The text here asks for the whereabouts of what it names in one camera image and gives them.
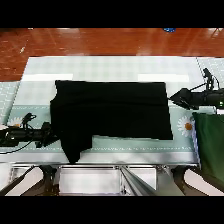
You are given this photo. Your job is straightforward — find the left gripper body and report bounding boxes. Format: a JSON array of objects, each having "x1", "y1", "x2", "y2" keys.
[{"x1": 34, "y1": 121, "x2": 61, "y2": 149}]

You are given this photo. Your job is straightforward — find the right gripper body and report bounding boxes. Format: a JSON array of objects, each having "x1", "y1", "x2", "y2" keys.
[{"x1": 169, "y1": 87, "x2": 201, "y2": 111}]

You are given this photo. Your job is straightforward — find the black T-shirt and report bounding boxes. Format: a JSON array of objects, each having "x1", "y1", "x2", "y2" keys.
[{"x1": 49, "y1": 79, "x2": 174, "y2": 165}]

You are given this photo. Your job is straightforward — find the green garment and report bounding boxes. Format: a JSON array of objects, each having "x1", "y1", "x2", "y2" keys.
[{"x1": 192, "y1": 112, "x2": 224, "y2": 184}]

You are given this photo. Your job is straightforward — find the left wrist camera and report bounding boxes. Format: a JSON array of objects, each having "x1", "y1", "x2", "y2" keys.
[{"x1": 21, "y1": 112, "x2": 38, "y2": 131}]

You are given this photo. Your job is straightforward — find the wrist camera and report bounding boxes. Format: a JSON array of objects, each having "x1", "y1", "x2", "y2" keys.
[
  {"x1": 199, "y1": 67, "x2": 221, "y2": 92},
  {"x1": 21, "y1": 112, "x2": 38, "y2": 131}
]

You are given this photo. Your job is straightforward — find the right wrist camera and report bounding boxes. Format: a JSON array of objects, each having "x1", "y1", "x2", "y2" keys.
[{"x1": 199, "y1": 67, "x2": 221, "y2": 92}]

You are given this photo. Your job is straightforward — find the black cable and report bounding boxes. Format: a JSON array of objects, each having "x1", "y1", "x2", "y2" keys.
[{"x1": 0, "y1": 139, "x2": 35, "y2": 155}]

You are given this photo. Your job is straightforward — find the silver frame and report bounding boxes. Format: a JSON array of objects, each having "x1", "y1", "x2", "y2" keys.
[{"x1": 0, "y1": 161, "x2": 224, "y2": 197}]

